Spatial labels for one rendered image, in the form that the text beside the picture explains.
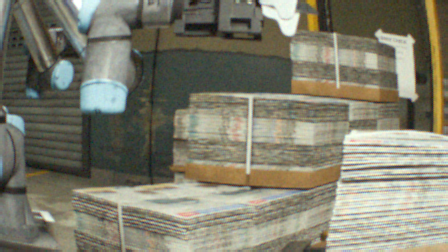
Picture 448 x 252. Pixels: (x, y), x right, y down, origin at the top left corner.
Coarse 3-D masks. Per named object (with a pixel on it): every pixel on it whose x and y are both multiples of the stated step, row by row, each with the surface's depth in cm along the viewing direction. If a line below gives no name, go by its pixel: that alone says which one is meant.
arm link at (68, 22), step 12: (48, 0) 134; (60, 0) 133; (72, 0) 133; (60, 12) 133; (72, 12) 133; (60, 24) 135; (72, 24) 133; (72, 36) 134; (84, 36) 133; (84, 48) 133; (144, 72) 139; (132, 84) 132
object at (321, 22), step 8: (312, 0) 363; (320, 0) 362; (320, 8) 363; (328, 8) 367; (312, 16) 363; (320, 16) 363; (328, 16) 367; (312, 24) 364; (320, 24) 364; (328, 24) 365; (328, 32) 365
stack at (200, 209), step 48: (96, 192) 214; (144, 192) 228; (192, 192) 238; (240, 192) 242; (288, 192) 240; (336, 192) 262; (96, 240) 209; (144, 240) 201; (192, 240) 196; (240, 240) 213; (288, 240) 237
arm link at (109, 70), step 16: (96, 48) 120; (112, 48) 120; (128, 48) 122; (96, 64) 120; (112, 64) 120; (128, 64) 123; (96, 80) 120; (112, 80) 120; (128, 80) 126; (96, 96) 120; (112, 96) 121; (96, 112) 121; (112, 112) 121
